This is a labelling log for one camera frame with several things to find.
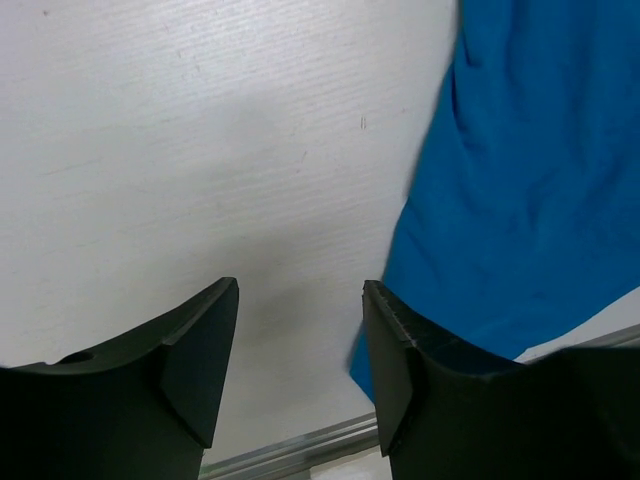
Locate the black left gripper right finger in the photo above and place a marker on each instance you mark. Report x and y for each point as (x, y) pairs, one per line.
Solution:
(447, 409)

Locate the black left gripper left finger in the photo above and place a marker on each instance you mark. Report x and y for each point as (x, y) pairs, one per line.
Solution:
(143, 405)

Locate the blue t shirt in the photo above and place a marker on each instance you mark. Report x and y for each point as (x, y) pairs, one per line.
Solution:
(522, 219)

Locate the aluminium table edge rail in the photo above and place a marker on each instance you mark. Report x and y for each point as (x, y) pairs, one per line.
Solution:
(284, 441)

